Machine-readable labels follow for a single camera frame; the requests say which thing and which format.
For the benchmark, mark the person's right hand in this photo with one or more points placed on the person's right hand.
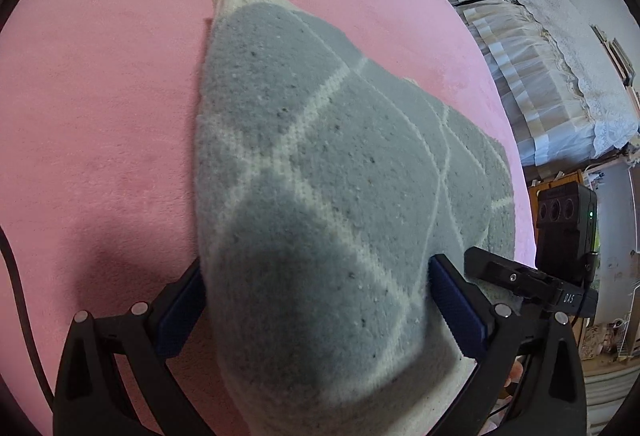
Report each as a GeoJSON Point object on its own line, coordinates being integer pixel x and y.
{"type": "Point", "coordinates": [514, 372]}

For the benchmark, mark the wooden cabinet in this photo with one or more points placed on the wooden cabinet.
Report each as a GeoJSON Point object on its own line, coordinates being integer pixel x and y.
{"type": "Point", "coordinates": [560, 180]}

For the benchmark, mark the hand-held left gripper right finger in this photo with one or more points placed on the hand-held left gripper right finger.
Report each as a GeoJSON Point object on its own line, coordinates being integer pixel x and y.
{"type": "Point", "coordinates": [457, 306]}

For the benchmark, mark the sofa with white lace cover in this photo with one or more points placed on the sofa with white lace cover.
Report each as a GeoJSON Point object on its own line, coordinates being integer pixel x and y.
{"type": "Point", "coordinates": [530, 65]}

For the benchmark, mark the grey and cream argyle sweater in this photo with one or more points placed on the grey and cream argyle sweater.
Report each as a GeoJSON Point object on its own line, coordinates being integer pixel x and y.
{"type": "Point", "coordinates": [325, 191]}

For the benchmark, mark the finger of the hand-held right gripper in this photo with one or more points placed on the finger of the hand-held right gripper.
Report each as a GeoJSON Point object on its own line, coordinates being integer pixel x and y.
{"type": "Point", "coordinates": [505, 273]}

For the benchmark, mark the pink bed blanket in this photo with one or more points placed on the pink bed blanket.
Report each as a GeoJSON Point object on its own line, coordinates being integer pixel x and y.
{"type": "Point", "coordinates": [100, 90]}

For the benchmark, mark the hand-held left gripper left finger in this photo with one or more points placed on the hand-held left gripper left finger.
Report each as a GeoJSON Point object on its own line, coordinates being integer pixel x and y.
{"type": "Point", "coordinates": [182, 311]}

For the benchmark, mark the framed picture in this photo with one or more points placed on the framed picture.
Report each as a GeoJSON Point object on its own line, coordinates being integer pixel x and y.
{"type": "Point", "coordinates": [620, 53]}

